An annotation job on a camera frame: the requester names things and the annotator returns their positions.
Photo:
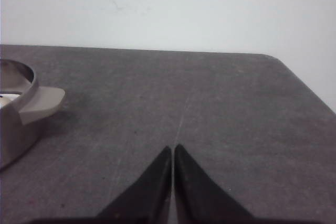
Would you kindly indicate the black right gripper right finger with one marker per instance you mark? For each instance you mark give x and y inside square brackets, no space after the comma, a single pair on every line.
[203,200]

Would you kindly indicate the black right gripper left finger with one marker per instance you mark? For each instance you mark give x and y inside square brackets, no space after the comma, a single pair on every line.
[147,200]

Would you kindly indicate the stainless steel steamer pot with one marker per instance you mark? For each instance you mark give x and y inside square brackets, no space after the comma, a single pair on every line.
[25,105]

